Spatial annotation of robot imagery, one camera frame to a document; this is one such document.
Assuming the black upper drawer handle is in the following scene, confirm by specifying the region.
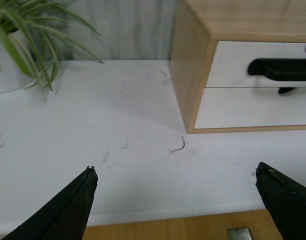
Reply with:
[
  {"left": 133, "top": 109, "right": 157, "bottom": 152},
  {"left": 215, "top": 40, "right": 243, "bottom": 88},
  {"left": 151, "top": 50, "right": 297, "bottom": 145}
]
[{"left": 247, "top": 58, "right": 306, "bottom": 82}]

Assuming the black lower drawer handle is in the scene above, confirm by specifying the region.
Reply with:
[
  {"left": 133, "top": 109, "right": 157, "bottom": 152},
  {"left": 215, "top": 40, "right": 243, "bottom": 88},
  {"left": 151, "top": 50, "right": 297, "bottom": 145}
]
[{"left": 278, "top": 87, "right": 296, "bottom": 96}]

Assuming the grey metal floor plate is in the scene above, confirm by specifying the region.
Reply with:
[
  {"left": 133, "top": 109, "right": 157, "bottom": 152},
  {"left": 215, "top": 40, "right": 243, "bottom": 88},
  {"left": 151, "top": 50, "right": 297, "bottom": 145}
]
[{"left": 227, "top": 227, "right": 253, "bottom": 240}]

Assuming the black drawer handle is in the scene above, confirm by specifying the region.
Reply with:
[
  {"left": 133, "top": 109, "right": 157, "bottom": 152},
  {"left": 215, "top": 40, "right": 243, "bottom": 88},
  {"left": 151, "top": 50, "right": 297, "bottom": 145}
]
[
  {"left": 247, "top": 58, "right": 306, "bottom": 82},
  {"left": 278, "top": 87, "right": 296, "bottom": 96}
]

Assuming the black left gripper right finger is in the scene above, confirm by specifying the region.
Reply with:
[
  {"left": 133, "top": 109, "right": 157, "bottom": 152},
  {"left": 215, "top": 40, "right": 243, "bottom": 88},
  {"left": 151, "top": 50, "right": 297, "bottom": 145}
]
[{"left": 256, "top": 162, "right": 306, "bottom": 240}]

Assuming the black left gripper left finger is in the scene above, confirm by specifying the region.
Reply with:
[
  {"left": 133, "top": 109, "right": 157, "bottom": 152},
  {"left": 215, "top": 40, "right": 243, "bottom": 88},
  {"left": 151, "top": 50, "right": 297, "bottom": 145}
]
[{"left": 3, "top": 166, "right": 98, "bottom": 240}]

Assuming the white lower drawer front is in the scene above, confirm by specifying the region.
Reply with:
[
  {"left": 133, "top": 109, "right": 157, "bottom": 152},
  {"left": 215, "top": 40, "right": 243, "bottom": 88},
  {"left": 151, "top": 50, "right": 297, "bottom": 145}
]
[{"left": 195, "top": 87, "right": 306, "bottom": 129}]

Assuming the white drawer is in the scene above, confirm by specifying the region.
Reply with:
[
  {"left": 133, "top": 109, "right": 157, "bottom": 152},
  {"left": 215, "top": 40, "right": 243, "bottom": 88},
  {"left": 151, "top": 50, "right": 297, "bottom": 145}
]
[
  {"left": 206, "top": 41, "right": 306, "bottom": 88},
  {"left": 195, "top": 87, "right": 306, "bottom": 129}
]

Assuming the wooden drawer cabinet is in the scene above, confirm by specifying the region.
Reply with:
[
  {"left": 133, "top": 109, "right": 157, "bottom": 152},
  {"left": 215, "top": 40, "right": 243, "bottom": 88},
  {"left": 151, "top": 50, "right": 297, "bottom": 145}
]
[{"left": 170, "top": 0, "right": 306, "bottom": 134}]

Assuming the white plant pot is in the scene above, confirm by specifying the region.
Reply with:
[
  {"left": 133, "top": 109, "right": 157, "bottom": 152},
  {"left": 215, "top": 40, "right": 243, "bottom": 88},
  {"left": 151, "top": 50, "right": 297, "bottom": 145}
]
[{"left": 0, "top": 43, "right": 33, "bottom": 94}]

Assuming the white upper drawer front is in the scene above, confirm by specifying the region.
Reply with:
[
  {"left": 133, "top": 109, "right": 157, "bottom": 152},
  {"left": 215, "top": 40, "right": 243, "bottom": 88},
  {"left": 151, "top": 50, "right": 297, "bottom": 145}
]
[{"left": 206, "top": 41, "right": 306, "bottom": 88}]

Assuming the green spider plant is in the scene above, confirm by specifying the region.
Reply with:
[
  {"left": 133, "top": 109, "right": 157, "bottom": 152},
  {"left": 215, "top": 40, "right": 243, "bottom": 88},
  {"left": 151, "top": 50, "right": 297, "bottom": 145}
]
[{"left": 0, "top": 0, "right": 102, "bottom": 95}]

